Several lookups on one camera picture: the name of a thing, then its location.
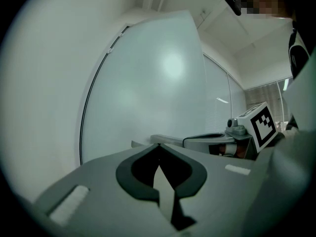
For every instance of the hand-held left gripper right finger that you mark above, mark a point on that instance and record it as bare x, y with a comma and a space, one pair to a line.
222, 186

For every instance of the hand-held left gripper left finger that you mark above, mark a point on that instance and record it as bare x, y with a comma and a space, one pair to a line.
98, 194

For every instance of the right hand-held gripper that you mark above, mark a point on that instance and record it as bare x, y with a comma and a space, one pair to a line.
261, 127

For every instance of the frosted glass door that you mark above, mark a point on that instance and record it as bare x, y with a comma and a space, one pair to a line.
148, 95

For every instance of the white window blinds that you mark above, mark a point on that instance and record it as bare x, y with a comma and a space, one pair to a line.
217, 90

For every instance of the black and cream jacket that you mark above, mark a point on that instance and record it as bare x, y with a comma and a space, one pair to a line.
297, 53

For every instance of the black head-mounted camera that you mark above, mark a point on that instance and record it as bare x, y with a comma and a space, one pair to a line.
233, 0

